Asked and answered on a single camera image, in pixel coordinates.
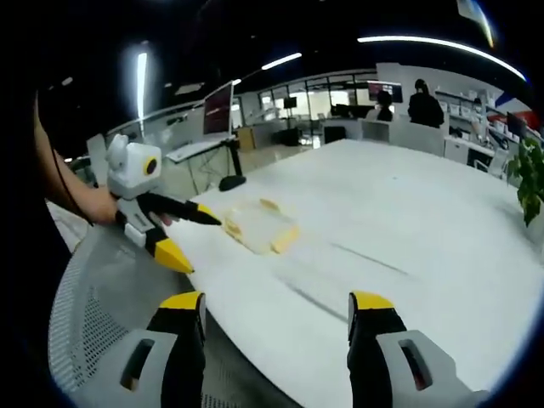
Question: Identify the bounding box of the white storage shelving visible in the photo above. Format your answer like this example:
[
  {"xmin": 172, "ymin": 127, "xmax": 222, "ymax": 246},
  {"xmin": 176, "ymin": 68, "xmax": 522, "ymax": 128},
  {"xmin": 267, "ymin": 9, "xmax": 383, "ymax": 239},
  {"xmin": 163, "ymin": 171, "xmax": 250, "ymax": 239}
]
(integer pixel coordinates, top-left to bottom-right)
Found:
[{"xmin": 433, "ymin": 87, "xmax": 544, "ymax": 148}]

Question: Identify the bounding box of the short ceiling light strip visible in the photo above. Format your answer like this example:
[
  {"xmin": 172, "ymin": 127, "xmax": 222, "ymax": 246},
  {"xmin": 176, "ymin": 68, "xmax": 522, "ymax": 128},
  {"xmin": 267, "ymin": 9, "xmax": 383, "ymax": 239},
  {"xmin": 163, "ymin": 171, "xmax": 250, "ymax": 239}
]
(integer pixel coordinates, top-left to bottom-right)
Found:
[{"xmin": 260, "ymin": 52, "xmax": 303, "ymax": 71}]

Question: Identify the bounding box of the grey mesh office chair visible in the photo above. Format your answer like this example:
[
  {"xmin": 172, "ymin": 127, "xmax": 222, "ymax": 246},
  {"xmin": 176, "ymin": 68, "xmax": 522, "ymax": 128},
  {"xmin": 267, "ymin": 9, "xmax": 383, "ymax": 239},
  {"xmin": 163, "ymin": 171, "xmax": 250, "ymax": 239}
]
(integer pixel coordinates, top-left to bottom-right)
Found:
[{"xmin": 47, "ymin": 227, "xmax": 277, "ymax": 408}]

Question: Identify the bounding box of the green potted plant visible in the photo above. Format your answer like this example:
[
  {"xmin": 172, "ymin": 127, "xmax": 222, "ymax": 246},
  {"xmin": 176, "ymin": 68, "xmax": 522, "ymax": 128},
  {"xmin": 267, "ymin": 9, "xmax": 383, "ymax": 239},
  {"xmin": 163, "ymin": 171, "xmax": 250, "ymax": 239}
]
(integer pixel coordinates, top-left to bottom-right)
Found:
[{"xmin": 504, "ymin": 136, "xmax": 544, "ymax": 227}]

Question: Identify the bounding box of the person's left hand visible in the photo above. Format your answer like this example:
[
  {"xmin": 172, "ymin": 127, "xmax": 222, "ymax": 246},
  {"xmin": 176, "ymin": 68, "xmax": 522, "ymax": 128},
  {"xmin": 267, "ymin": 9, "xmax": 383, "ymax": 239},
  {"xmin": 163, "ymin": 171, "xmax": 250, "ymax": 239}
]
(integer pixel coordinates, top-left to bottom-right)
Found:
[{"xmin": 87, "ymin": 186, "xmax": 122, "ymax": 226}]

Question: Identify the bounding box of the bright ceiling light strip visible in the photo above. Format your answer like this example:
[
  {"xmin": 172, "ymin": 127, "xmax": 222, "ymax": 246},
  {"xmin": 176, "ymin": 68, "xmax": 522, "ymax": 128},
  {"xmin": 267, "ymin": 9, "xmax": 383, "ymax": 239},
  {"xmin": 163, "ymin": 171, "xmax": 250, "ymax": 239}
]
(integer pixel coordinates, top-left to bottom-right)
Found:
[{"xmin": 134, "ymin": 51, "xmax": 149, "ymax": 122}]

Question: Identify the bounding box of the black monitor stand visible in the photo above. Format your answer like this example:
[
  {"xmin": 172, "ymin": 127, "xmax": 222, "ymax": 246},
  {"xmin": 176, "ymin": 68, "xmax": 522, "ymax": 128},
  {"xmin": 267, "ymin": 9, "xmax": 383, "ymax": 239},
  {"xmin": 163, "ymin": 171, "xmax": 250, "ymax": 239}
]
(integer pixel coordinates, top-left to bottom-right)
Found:
[{"xmin": 218, "ymin": 138, "xmax": 248, "ymax": 191}]

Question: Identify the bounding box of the white side desk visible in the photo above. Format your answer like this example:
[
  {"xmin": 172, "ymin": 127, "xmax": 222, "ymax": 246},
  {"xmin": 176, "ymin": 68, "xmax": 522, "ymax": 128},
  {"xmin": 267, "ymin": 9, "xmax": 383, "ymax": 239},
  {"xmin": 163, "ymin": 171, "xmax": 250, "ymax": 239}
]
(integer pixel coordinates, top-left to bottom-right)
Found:
[{"xmin": 164, "ymin": 139, "xmax": 229, "ymax": 163}]

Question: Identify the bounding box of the brown cardboard box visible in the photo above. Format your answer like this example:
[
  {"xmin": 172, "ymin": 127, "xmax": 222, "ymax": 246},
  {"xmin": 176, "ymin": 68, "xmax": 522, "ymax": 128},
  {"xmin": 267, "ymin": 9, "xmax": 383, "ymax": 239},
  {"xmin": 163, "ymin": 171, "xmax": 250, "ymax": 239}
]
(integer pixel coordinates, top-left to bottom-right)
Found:
[{"xmin": 236, "ymin": 127, "xmax": 257, "ymax": 150}]

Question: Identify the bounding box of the wall screen with red picture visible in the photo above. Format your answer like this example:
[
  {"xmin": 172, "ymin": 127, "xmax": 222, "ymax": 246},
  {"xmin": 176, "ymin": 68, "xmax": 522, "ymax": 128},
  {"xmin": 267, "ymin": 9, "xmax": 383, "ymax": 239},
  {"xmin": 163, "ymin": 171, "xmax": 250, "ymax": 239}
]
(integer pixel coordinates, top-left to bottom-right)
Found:
[{"xmin": 366, "ymin": 80, "xmax": 403, "ymax": 104}]

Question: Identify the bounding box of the long ceiling light strip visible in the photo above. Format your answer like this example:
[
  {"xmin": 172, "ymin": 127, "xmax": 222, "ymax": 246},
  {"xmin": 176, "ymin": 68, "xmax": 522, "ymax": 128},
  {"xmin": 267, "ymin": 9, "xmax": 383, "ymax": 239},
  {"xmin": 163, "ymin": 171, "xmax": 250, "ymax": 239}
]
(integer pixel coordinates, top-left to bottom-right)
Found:
[{"xmin": 356, "ymin": 35, "xmax": 528, "ymax": 82}]

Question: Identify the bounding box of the white partition counter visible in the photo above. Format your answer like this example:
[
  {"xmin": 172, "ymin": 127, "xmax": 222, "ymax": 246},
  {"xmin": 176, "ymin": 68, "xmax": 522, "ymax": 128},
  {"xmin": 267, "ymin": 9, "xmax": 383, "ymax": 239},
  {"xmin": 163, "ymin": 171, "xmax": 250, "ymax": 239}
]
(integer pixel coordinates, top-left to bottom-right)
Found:
[{"xmin": 360, "ymin": 117, "xmax": 447, "ymax": 156}]

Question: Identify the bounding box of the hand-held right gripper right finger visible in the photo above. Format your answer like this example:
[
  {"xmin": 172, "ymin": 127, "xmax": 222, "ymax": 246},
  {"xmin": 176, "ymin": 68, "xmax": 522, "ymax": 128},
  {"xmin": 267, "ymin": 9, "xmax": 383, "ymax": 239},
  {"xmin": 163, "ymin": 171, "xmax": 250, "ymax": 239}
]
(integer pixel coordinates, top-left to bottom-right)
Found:
[{"xmin": 346, "ymin": 291, "xmax": 490, "ymax": 408}]

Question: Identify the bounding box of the black desk monitor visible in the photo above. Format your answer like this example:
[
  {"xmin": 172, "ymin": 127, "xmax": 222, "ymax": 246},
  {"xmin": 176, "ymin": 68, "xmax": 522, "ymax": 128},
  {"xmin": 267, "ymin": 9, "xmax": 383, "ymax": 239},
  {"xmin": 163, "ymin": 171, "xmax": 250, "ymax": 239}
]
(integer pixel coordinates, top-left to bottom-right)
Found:
[{"xmin": 505, "ymin": 111, "xmax": 529, "ymax": 139}]

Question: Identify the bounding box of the clear tray with yellow clips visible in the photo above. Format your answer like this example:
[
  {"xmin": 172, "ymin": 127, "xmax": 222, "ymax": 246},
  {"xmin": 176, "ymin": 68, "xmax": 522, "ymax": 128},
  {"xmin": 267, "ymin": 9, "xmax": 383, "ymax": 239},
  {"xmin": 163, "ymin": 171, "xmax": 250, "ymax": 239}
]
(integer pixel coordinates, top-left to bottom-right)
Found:
[{"xmin": 223, "ymin": 197, "xmax": 302, "ymax": 256}]

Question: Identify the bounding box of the white framed computer monitor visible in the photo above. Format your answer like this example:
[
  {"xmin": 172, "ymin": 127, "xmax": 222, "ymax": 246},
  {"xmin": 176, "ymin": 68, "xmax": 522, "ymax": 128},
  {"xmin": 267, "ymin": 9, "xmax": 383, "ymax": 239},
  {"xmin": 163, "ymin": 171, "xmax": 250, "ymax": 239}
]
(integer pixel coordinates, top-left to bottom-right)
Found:
[{"xmin": 201, "ymin": 82, "xmax": 235, "ymax": 138}]

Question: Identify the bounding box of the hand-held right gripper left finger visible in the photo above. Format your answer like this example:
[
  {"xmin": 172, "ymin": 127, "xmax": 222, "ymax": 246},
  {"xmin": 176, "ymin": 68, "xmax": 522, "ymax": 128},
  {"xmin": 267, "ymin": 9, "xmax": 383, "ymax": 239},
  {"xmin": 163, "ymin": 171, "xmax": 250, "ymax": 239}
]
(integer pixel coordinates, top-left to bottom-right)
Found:
[{"xmin": 87, "ymin": 291, "xmax": 209, "ymax": 408}]

